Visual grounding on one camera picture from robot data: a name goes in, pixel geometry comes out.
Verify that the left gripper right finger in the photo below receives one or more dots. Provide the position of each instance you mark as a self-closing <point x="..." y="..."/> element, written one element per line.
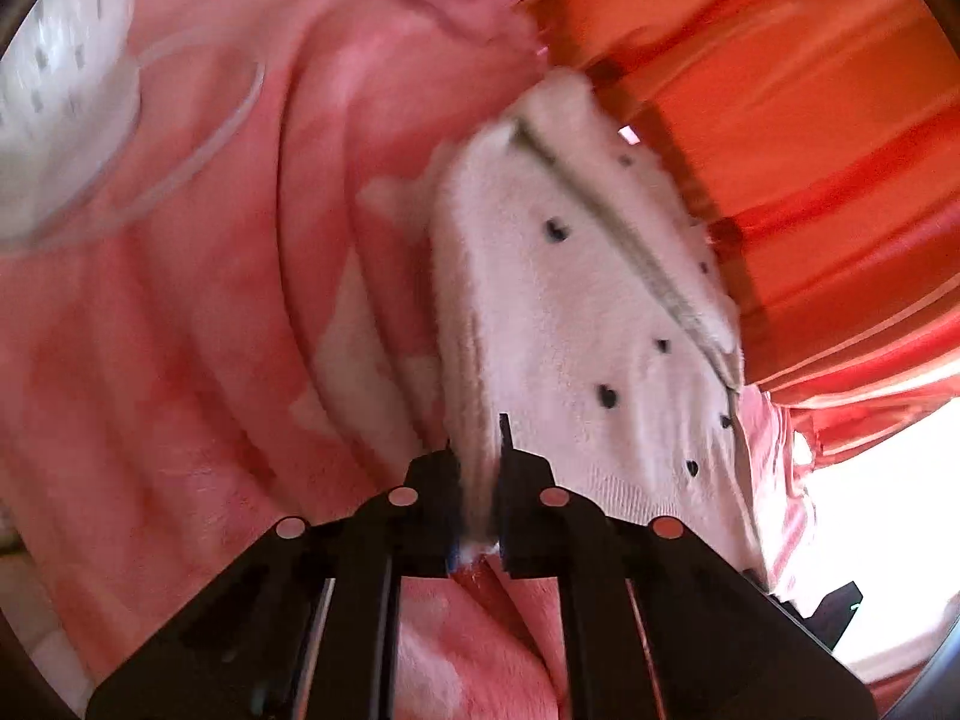
<point x="656" y="624"/>

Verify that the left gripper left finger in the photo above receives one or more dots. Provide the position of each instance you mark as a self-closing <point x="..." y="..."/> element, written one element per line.
<point x="304" y="624"/>

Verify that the white perforated plastic object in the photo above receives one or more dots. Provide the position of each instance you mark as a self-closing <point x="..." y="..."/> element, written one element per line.
<point x="71" y="100"/>

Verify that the beige sweater with black hearts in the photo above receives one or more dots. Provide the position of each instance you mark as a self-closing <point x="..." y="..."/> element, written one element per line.
<point x="580" y="315"/>

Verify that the pink fleece blanket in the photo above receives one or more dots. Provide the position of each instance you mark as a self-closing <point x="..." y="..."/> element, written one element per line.
<point x="265" y="340"/>

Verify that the orange curtain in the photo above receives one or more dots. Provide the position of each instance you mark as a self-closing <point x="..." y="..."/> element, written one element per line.
<point x="818" y="142"/>

